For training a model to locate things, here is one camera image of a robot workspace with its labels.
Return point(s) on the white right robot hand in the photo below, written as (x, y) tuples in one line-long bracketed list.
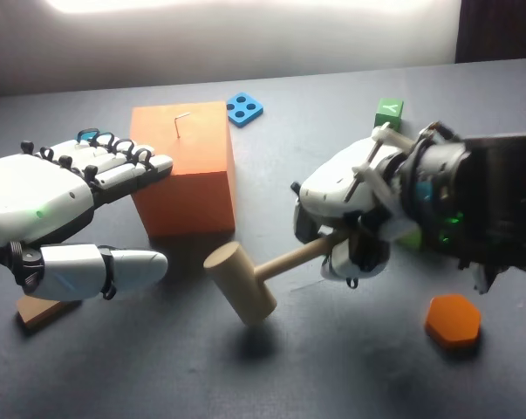
[(332, 187)]

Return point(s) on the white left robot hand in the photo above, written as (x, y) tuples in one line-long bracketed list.
[(31, 192)]

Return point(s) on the green textured block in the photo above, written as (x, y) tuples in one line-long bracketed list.
[(411, 239)]

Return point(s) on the blue square four-hole block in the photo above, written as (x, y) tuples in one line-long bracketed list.
[(244, 110)]

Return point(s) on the small wooden plank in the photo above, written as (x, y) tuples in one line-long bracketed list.
[(40, 312)]

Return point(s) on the large orange cube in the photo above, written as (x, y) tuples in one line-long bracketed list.
[(193, 153)]

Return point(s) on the orange hexagon block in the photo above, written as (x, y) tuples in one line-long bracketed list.
[(453, 320)]

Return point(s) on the green letter cube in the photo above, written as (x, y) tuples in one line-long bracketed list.
[(389, 115)]

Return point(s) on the grey table cloth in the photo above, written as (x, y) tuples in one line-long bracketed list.
[(288, 371)]

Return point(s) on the dark curtain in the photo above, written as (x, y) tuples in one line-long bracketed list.
[(498, 30)]

